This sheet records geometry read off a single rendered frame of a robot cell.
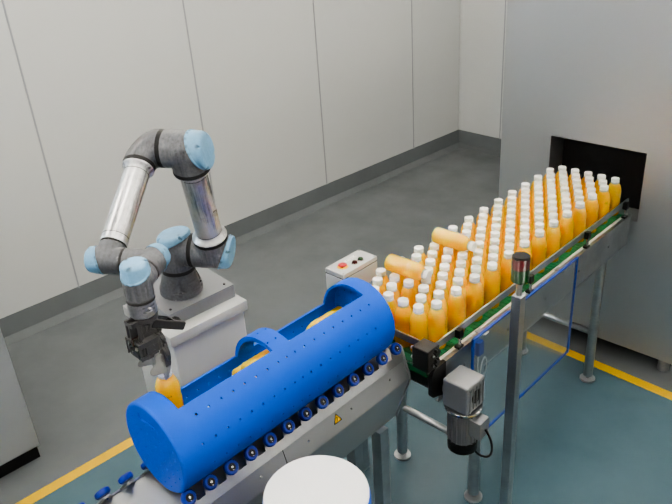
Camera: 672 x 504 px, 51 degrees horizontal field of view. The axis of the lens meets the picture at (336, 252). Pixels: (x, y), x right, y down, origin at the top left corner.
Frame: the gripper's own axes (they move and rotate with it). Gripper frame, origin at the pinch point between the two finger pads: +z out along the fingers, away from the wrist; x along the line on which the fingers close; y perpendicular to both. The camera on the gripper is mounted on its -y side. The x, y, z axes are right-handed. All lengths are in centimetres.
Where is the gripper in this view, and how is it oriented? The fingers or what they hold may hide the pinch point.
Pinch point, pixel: (163, 371)
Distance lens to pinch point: 205.2
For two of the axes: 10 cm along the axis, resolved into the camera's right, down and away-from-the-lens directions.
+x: 7.2, 2.8, -6.3
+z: 0.5, 8.9, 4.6
